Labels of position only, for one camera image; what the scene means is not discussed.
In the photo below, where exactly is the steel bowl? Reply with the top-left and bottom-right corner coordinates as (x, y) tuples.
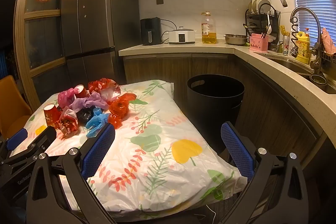
(224, 34), (249, 46)

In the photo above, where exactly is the red printed wrapper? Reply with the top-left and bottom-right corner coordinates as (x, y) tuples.
(56, 106), (79, 138)

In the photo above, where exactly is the cooking oil bottle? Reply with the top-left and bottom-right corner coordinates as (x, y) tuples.
(201, 12), (218, 44)

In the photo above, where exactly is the steel faucet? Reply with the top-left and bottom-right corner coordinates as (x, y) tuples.
(289, 7), (323, 75)

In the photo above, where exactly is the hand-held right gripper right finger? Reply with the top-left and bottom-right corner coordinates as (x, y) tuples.
(220, 121), (309, 224)

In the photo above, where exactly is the black power cable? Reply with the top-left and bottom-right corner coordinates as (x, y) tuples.
(160, 19), (174, 43)

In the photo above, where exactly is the black trash bin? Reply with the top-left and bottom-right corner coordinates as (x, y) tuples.
(187, 74), (245, 155)

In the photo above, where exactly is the red paper cup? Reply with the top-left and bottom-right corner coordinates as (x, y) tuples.
(43, 104), (62, 128)
(74, 84), (91, 99)

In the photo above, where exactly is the red snack bag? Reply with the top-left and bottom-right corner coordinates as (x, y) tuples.
(88, 78), (121, 102)

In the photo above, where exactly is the orange chair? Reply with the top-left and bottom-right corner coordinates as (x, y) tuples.
(0, 75), (33, 139)

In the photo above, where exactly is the white drink can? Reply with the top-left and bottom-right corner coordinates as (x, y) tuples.
(282, 35), (290, 55)

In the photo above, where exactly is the steel sink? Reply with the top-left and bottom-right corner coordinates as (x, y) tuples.
(265, 52), (336, 94)

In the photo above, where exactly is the blue plastic bag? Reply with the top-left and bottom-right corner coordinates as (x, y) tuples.
(86, 108), (111, 138)

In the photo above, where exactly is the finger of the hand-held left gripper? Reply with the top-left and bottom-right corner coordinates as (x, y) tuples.
(0, 128), (29, 159)
(4, 126), (57, 166)

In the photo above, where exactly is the wooden lower cabinet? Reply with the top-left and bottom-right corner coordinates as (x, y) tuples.
(122, 53), (323, 169)

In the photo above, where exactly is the yellow detergent bottle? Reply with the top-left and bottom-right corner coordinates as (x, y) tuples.
(296, 28), (311, 64)

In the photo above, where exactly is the sink strainer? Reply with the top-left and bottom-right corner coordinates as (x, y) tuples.
(310, 74), (328, 90)

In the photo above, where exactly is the beige kitchen countertop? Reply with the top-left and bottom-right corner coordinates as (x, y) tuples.
(118, 42), (336, 140)

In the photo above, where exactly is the white rice cooker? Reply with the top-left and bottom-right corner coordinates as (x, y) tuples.
(168, 26), (196, 45)

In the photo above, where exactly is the floral tablecloth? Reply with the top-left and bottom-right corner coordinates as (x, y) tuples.
(9, 79), (248, 212)

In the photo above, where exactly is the pink plastic bag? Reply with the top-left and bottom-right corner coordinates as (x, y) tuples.
(58, 88), (78, 107)

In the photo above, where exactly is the purple plastic bag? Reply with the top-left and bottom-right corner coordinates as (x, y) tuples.
(69, 94), (109, 111)

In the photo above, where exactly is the wooden glass door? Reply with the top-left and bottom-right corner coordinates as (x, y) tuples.
(13, 0), (82, 111)

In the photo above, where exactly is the pink utensil holder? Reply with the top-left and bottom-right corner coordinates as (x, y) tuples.
(249, 33), (269, 53)

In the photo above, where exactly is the black dish rack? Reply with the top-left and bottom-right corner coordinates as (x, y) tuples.
(245, 4), (281, 50)

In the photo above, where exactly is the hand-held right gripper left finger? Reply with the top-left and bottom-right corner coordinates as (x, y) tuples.
(26, 123), (117, 224)

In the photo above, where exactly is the dark grey refrigerator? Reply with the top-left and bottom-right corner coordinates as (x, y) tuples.
(61, 0), (141, 85)

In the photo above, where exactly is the black sink caddy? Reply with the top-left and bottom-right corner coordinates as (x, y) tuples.
(311, 42), (336, 62)

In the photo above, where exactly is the small orange-red plastic wrapper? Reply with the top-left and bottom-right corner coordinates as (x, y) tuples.
(109, 114), (124, 128)

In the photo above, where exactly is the pink dishcloth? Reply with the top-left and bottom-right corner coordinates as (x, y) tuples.
(322, 28), (336, 54)

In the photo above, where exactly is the black plastic bag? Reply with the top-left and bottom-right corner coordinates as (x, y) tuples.
(77, 108), (95, 125)

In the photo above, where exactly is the thin white cable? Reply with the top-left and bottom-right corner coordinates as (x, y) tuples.
(206, 204), (217, 224)

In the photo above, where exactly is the black air fryer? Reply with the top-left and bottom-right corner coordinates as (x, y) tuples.
(140, 17), (163, 46)

